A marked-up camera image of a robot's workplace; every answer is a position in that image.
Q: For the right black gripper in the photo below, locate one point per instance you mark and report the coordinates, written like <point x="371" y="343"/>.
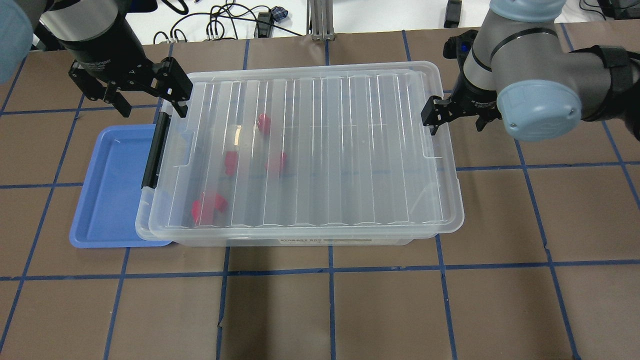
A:
<point x="472" y="99"/>

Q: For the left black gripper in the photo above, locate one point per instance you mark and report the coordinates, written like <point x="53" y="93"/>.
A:
<point x="106" y="54"/>

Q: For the clear plastic box lid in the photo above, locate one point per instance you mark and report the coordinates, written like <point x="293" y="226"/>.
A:
<point x="364" y="92"/>

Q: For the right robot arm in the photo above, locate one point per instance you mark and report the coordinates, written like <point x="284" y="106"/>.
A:
<point x="514" y="69"/>

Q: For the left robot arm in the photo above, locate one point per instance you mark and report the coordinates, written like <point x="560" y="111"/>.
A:
<point x="85" y="25"/>

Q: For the red block pair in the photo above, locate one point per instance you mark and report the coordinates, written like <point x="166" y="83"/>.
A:
<point x="219" y="203"/>
<point x="202" y="213"/>

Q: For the clear plastic storage box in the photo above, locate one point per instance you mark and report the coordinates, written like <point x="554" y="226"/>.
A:
<point x="346" y="182"/>

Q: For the red block front edge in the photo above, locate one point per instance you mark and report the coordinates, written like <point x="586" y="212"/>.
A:
<point x="263" y="124"/>

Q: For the blue plastic tray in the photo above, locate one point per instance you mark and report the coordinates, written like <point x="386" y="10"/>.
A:
<point x="107" y="207"/>

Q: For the red block under lid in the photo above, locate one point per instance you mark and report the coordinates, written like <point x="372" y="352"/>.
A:
<point x="277" y="164"/>

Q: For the black power adapter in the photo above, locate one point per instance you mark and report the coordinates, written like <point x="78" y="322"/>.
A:
<point x="453" y="12"/>

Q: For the black box latch handle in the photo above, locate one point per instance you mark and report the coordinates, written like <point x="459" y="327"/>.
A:
<point x="154" y="150"/>

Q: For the aluminium frame post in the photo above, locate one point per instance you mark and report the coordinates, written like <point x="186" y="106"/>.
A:
<point x="320" y="19"/>

